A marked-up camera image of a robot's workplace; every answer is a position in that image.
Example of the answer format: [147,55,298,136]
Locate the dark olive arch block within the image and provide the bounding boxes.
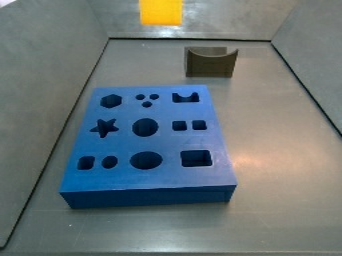
[184,46,239,78]

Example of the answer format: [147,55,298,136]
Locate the yellow square panel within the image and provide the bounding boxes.
[139,0,183,26]

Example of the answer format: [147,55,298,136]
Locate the blue shape sorter block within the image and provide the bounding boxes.
[58,85,237,209]

